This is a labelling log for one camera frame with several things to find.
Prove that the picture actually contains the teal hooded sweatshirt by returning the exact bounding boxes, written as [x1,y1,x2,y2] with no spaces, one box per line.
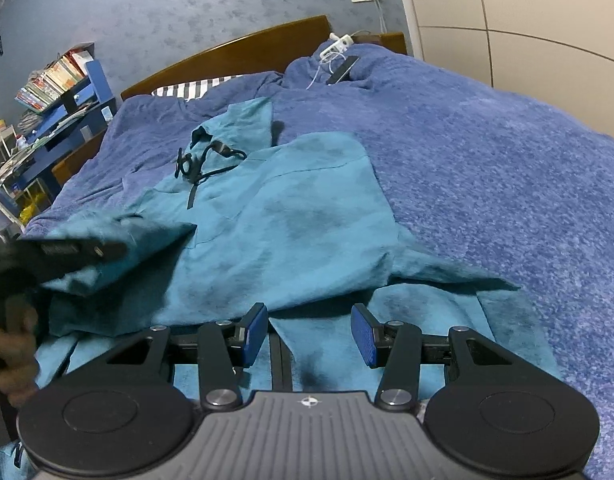
[28,96,556,391]

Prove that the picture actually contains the person's left hand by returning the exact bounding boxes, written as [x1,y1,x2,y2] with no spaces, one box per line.
[0,296,39,408]

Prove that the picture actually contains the blue desk chair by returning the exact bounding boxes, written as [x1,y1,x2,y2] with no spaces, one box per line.
[0,189,24,243]

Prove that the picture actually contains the blue bookshelf desk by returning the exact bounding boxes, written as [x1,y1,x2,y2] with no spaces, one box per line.
[0,42,117,197]

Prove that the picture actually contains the blue bed blanket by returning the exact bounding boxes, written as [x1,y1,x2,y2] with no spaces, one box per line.
[37,44,614,479]

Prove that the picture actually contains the striped pillow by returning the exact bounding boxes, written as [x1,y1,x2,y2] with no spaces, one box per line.
[151,75,240,101]

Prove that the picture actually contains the black smartphone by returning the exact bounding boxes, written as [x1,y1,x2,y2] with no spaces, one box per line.
[327,55,359,86]

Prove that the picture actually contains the brown wooden headboard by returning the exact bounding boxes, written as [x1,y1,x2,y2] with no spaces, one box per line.
[51,14,407,187]

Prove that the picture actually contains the beige wardrobe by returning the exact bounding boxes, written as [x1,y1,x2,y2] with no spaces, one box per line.
[403,0,614,137]

